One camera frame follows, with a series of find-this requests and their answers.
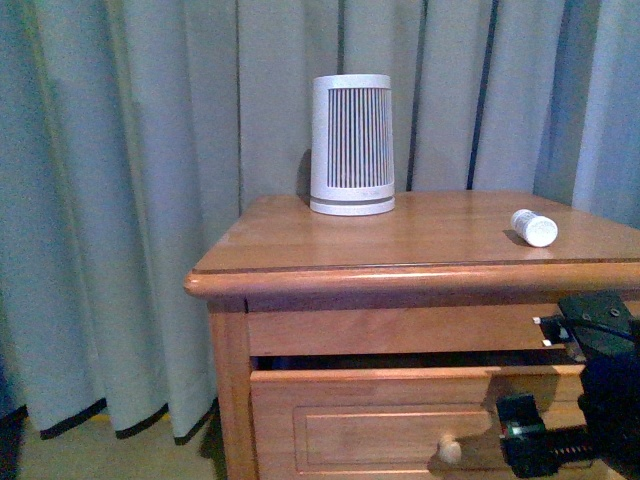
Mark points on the grey curtain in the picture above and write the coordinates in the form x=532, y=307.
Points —
x=133, y=134

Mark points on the wooden drawer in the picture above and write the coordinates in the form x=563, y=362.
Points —
x=424, y=423

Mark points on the white cylindrical air purifier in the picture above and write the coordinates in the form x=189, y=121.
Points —
x=352, y=153

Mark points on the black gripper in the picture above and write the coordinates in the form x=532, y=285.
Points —
x=607, y=335

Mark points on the wooden nightstand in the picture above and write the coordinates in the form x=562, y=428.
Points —
x=441, y=281

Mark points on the white medicine bottle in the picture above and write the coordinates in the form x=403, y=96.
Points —
x=535, y=229

